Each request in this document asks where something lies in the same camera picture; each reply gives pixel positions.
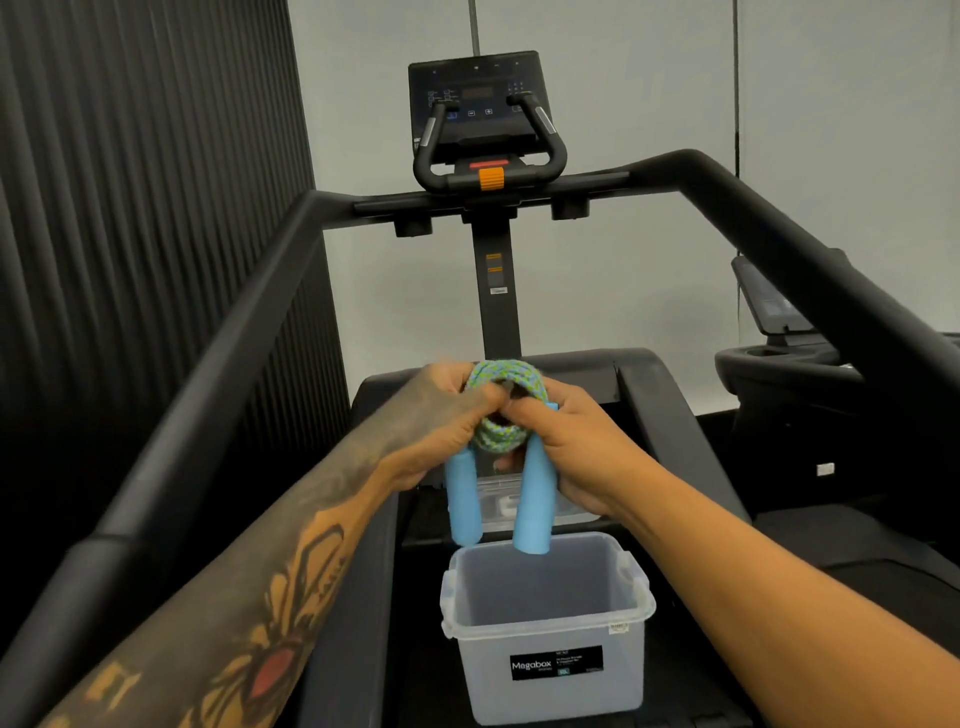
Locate person's right hand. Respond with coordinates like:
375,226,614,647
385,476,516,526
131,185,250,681
495,378,648,520

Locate person's left hand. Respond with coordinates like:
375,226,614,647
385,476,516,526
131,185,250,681
377,361,520,496

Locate blue handled jump rope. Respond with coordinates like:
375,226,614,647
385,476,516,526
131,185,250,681
442,358,562,558

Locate person's left forearm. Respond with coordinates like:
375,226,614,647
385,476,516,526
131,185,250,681
37,433,415,728

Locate person's right forearm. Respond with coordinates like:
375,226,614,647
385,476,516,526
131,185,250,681
603,459,960,728

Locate clear plastic box lid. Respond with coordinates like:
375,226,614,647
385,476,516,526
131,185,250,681
476,472,606,535

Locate clear plastic storage box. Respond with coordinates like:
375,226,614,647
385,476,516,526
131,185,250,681
440,531,657,727

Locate black neighbouring treadmill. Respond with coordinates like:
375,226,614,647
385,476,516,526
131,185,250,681
714,255,960,594

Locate black treadmill console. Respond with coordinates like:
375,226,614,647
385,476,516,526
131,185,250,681
408,51,556,153

